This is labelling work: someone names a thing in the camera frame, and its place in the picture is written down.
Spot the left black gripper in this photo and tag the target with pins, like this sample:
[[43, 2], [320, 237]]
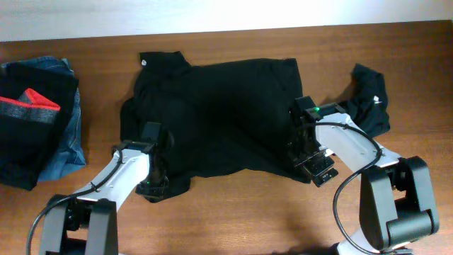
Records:
[[152, 188]]

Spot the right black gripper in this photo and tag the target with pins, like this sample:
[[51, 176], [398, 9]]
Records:
[[319, 169]]

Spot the black t-shirt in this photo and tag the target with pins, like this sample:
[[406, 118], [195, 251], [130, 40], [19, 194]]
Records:
[[224, 117]]

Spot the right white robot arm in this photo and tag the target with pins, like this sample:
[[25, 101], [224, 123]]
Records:
[[397, 202]]

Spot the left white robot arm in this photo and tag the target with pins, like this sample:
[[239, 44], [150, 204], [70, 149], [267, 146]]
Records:
[[85, 222]]

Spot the crumpled black garment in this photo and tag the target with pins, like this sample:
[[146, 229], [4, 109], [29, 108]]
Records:
[[368, 105]]

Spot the folded blue jeans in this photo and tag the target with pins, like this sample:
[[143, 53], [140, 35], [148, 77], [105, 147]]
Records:
[[69, 156]]

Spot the black red folded garment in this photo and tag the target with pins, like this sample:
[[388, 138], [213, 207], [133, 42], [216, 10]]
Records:
[[36, 108]]

